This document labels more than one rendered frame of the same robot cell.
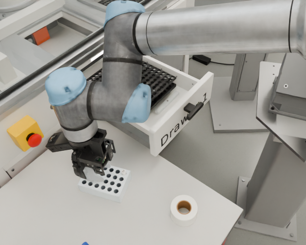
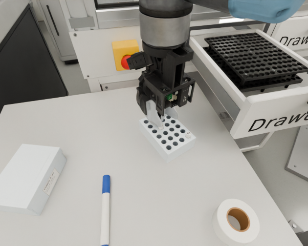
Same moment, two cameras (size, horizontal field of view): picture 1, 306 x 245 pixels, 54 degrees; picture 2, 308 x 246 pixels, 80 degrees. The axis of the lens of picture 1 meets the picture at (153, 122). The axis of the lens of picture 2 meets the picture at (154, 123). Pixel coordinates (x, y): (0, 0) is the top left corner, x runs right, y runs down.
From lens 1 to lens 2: 42 cm
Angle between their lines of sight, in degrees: 23
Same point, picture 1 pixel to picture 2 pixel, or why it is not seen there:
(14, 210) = (82, 112)
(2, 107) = (116, 13)
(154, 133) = (253, 103)
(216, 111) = (297, 153)
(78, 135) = (152, 29)
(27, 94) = not seen: hidden behind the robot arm
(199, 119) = (276, 152)
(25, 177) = (109, 95)
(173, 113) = (294, 95)
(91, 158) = (157, 84)
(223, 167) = (278, 202)
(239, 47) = not seen: outside the picture
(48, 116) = not seen: hidden behind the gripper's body
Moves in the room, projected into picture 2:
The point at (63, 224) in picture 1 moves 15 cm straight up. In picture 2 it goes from (106, 147) to (90, 102)
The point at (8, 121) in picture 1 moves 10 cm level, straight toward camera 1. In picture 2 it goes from (116, 34) to (111, 51)
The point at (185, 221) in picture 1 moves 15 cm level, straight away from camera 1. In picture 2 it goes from (230, 239) to (271, 180)
